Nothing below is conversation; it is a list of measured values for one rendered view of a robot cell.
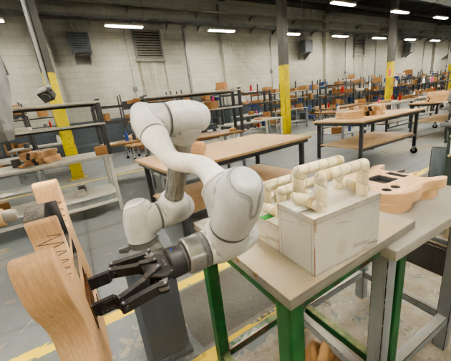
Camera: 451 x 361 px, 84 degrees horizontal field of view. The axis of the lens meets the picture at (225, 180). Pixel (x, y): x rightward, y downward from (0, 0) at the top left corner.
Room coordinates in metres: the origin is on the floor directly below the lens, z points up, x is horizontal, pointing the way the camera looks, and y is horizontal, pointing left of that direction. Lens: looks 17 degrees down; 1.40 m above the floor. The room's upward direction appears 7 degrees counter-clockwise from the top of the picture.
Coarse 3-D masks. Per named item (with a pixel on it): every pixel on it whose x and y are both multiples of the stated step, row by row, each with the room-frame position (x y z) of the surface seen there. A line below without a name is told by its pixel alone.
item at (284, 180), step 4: (284, 176) 0.86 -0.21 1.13; (288, 176) 0.86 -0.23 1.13; (304, 176) 0.89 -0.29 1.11; (268, 180) 0.83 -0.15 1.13; (272, 180) 0.83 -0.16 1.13; (276, 180) 0.84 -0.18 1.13; (280, 180) 0.84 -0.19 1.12; (284, 180) 0.85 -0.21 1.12; (288, 180) 0.85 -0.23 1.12; (292, 180) 0.86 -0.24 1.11; (264, 184) 0.82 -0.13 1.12; (268, 184) 0.82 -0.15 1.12; (272, 184) 0.82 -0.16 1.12; (276, 184) 0.83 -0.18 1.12; (280, 184) 0.84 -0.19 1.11; (284, 184) 0.85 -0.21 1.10
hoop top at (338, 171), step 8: (360, 160) 0.67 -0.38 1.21; (368, 160) 0.68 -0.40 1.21; (328, 168) 0.62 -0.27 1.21; (336, 168) 0.62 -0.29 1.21; (344, 168) 0.63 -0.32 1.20; (352, 168) 0.64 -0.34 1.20; (360, 168) 0.66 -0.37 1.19; (320, 176) 0.60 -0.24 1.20; (328, 176) 0.60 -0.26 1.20; (336, 176) 0.62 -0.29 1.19
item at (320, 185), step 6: (318, 180) 0.60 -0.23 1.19; (324, 180) 0.60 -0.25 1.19; (318, 186) 0.60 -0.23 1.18; (324, 186) 0.60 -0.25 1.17; (318, 192) 0.60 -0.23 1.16; (324, 192) 0.60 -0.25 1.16; (318, 198) 0.60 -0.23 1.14; (324, 198) 0.60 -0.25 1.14; (324, 204) 0.60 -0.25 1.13; (324, 210) 0.60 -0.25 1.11
